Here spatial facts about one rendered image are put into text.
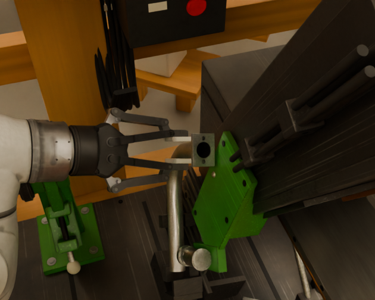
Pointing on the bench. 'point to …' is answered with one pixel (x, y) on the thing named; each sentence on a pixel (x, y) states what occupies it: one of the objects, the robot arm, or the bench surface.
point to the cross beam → (12, 72)
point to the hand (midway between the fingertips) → (187, 149)
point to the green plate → (227, 199)
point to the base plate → (105, 293)
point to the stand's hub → (26, 192)
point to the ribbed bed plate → (193, 188)
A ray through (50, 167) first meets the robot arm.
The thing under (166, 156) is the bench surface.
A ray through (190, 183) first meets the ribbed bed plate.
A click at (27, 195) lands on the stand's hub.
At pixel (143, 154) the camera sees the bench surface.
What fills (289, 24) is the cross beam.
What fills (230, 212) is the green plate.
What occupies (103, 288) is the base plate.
